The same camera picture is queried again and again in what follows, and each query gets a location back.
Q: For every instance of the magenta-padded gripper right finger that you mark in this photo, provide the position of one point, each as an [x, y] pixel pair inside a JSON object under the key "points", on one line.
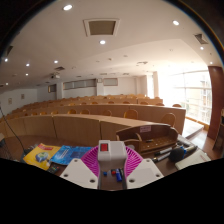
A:
{"points": [[141, 171]]}

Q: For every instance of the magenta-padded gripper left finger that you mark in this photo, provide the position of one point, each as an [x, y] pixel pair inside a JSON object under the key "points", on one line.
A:
{"points": [[81, 171]]}

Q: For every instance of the white charger block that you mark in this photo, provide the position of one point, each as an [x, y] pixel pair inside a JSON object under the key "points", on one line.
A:
{"points": [[111, 155]]}

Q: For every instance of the blue booklet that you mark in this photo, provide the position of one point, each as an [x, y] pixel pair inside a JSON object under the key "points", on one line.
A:
{"points": [[71, 154]]}

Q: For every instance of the blue marker pen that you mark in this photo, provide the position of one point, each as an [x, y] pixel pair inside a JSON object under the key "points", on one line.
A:
{"points": [[105, 173], [119, 175]]}

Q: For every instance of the black capped white marker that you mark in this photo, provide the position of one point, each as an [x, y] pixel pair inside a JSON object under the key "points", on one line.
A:
{"points": [[161, 157], [164, 150]]}

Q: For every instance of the red marker pen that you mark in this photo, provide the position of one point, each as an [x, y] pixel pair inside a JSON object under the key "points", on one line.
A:
{"points": [[113, 172]]}

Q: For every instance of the black remote control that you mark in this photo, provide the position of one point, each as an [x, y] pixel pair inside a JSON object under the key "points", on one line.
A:
{"points": [[53, 167]]}

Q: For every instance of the wooden desk organizer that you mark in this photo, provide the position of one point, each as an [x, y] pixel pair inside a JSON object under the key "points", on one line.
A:
{"points": [[156, 136]]}

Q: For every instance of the black handheld microphone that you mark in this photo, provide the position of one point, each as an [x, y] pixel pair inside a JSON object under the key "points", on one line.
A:
{"points": [[178, 153]]}

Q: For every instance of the yellow booklet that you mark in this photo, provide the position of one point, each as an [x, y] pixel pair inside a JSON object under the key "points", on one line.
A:
{"points": [[40, 156]]}

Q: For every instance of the wooden auditorium seat rows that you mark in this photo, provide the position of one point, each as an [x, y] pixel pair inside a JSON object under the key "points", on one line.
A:
{"points": [[100, 111]]}

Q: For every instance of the black gooseneck microphone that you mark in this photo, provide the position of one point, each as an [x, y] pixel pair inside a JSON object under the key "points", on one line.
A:
{"points": [[13, 133]]}

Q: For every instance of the wooden shelf unit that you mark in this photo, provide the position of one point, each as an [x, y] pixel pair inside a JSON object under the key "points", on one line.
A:
{"points": [[220, 133]]}

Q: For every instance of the large glass window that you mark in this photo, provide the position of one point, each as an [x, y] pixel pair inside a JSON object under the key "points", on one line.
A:
{"points": [[186, 96]]}

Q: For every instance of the large square ceiling vent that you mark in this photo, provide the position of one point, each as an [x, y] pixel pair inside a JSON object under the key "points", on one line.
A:
{"points": [[101, 27]]}

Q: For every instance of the small ceiling air vent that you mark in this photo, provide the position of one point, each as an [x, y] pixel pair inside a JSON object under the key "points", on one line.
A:
{"points": [[201, 38]]}

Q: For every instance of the recessed ceiling lights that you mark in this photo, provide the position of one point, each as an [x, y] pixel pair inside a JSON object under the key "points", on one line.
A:
{"points": [[67, 7]]}

